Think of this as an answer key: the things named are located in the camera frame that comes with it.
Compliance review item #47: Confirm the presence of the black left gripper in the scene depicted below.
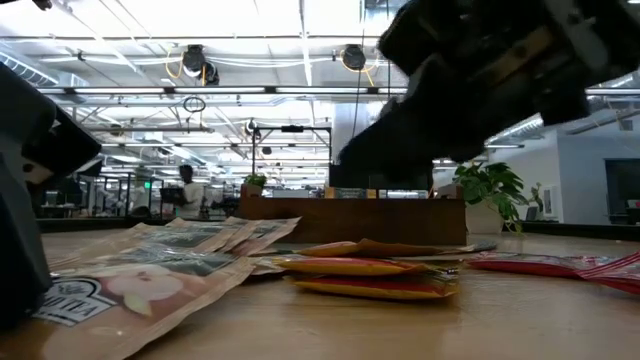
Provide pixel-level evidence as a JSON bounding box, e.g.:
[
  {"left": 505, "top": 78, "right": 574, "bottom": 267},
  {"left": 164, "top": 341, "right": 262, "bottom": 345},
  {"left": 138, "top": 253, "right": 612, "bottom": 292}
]
[{"left": 0, "top": 63, "right": 102, "bottom": 332}]

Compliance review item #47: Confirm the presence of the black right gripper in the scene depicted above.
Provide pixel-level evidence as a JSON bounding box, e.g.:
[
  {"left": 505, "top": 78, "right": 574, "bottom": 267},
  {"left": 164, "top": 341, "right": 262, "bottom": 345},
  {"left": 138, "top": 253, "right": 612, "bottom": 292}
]
[{"left": 338, "top": 0, "right": 616, "bottom": 184}]

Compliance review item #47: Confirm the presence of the wooden tea organiser box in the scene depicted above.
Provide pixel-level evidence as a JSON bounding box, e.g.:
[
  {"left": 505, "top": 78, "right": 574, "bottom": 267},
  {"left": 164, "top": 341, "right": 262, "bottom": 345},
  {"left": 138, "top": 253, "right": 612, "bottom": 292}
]
[{"left": 237, "top": 182, "right": 468, "bottom": 247}]

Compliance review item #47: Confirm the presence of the white square pillar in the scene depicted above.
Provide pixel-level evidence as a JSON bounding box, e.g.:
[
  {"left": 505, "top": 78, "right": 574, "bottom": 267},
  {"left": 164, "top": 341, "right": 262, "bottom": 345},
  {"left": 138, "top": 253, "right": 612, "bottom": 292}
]
[{"left": 331, "top": 102, "right": 374, "bottom": 151}]

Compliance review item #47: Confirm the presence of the green potted plant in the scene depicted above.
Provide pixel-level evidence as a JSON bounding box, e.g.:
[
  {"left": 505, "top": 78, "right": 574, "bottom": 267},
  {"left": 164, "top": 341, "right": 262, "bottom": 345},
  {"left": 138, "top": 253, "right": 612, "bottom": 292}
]
[{"left": 451, "top": 160, "right": 545, "bottom": 236}]

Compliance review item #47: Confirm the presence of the grey round woven placemat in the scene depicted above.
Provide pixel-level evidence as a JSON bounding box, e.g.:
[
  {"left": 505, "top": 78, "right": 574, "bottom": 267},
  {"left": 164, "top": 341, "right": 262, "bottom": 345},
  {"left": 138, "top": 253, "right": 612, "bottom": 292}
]
[{"left": 259, "top": 240, "right": 499, "bottom": 257}]

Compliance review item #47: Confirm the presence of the person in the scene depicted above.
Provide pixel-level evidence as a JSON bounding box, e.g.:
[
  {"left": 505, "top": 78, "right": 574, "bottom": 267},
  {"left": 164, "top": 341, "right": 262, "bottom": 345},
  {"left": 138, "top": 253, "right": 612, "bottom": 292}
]
[{"left": 174, "top": 163, "right": 207, "bottom": 220}]

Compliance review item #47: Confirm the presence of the long ceiling light strip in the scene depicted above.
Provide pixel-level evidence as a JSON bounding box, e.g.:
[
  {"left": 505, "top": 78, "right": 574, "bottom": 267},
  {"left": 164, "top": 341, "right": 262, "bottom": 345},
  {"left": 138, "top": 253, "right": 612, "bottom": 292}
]
[{"left": 37, "top": 85, "right": 640, "bottom": 97}]

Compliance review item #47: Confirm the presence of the black aluminium table frame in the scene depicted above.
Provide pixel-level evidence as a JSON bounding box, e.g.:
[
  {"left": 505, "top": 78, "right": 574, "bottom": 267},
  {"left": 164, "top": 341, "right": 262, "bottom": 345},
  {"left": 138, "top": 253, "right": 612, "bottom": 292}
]
[{"left": 35, "top": 215, "right": 640, "bottom": 242}]

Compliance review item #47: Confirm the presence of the black ceiling cable reel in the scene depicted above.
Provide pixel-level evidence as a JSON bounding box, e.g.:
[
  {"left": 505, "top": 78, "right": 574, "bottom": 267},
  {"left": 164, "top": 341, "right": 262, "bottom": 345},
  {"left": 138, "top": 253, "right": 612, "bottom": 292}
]
[
  {"left": 340, "top": 43, "right": 368, "bottom": 72},
  {"left": 180, "top": 43, "right": 221, "bottom": 86}
]

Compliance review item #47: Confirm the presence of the black background camera frame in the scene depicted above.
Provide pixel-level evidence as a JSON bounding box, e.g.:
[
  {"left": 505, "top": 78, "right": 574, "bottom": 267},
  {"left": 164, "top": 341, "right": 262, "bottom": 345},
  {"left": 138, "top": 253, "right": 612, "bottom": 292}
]
[{"left": 251, "top": 124, "right": 333, "bottom": 177}]

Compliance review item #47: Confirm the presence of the wall picture frame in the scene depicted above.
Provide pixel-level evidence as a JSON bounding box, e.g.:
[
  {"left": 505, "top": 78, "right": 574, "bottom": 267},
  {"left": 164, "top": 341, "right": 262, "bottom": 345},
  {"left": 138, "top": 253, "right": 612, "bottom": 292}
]
[{"left": 541, "top": 185, "right": 555, "bottom": 218}]

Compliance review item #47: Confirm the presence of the hanging black cable coil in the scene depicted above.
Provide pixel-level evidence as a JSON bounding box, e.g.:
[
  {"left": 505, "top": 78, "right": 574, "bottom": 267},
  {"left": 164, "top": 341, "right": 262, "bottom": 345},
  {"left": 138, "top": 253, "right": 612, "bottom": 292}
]
[{"left": 181, "top": 95, "right": 208, "bottom": 114}]

